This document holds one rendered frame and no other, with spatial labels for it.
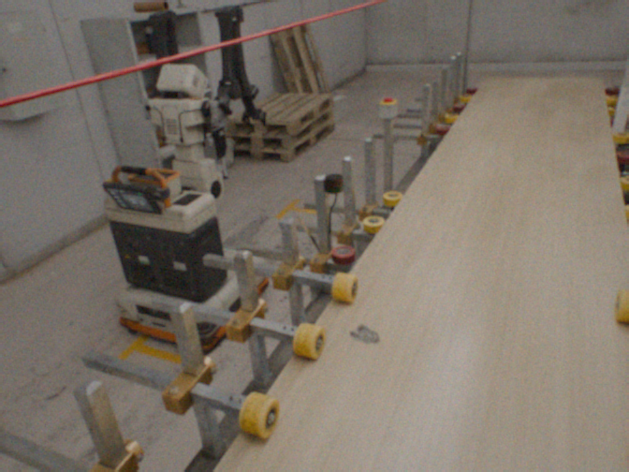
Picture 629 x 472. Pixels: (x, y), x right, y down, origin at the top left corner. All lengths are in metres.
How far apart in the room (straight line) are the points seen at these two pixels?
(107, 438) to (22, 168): 3.19
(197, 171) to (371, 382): 1.83
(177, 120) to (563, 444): 2.17
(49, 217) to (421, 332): 3.34
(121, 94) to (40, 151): 0.75
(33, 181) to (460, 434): 3.53
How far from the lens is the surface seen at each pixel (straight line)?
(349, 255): 1.68
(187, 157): 2.77
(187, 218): 2.42
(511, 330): 1.41
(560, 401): 1.25
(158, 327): 2.85
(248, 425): 1.09
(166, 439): 2.44
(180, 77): 2.70
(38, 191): 4.15
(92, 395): 0.97
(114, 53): 4.26
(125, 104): 4.33
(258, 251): 1.86
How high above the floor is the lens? 1.75
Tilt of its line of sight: 28 degrees down
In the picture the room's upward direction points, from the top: 5 degrees counter-clockwise
